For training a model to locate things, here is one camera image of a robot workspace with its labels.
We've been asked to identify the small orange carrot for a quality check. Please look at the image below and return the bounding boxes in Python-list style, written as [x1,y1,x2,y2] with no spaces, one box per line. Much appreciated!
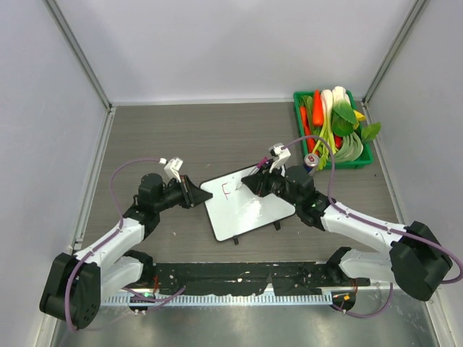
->
[299,106,315,153]

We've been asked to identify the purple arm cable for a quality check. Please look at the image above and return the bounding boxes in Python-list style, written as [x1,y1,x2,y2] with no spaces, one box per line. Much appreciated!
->
[281,135,463,319]
[64,157,185,333]

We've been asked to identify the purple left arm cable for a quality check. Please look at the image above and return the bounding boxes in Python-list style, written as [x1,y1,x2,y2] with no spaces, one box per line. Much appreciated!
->
[64,157,185,333]

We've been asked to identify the yellow pepper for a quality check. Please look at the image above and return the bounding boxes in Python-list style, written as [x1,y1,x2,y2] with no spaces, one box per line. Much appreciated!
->
[354,110,366,129]

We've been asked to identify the red chili pepper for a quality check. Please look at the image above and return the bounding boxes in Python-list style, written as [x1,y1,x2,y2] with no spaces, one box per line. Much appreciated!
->
[334,135,342,150]

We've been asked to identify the blue silver drink can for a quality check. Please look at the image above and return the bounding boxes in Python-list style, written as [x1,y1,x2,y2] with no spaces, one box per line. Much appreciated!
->
[304,153,320,176]

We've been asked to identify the large orange carrot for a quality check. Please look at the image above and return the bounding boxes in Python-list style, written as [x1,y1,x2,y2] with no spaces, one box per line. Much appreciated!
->
[312,90,324,127]

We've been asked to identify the magenta capped white marker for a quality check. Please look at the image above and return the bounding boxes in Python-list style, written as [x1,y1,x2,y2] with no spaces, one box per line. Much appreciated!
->
[236,156,268,190]

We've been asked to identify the green celery stalks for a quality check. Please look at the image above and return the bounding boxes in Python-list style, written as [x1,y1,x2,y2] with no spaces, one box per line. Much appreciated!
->
[312,121,334,171]

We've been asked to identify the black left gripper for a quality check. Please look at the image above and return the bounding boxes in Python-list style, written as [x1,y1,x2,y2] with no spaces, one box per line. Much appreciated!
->
[154,174,211,213]

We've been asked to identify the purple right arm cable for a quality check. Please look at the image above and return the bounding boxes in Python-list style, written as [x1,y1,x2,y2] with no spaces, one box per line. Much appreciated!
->
[281,135,463,319]

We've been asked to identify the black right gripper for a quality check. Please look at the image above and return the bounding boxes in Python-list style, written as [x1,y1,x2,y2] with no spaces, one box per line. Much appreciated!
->
[242,160,301,207]

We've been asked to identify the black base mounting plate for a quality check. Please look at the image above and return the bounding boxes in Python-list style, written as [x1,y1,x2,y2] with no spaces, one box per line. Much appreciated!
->
[155,262,370,296]

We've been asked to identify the white whiteboard black frame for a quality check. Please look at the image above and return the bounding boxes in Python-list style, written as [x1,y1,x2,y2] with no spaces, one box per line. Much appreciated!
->
[200,165,295,242]

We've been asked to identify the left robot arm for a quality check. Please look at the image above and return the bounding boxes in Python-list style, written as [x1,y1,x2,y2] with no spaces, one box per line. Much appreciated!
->
[39,173,213,330]

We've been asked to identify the white slotted cable duct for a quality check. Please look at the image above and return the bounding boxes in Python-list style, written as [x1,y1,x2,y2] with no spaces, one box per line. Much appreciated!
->
[101,291,333,309]

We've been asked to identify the pale green bok choy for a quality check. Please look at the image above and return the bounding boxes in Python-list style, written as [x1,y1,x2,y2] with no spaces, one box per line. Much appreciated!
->
[334,132,364,164]

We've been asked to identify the white green bok choy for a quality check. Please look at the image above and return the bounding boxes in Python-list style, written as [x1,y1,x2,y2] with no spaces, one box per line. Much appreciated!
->
[321,86,359,137]

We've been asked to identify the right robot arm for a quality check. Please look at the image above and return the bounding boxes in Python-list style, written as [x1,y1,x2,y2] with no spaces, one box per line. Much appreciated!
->
[241,164,453,301]

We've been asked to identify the green leaf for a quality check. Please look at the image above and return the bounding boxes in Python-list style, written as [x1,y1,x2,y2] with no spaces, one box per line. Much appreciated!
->
[361,122,381,144]

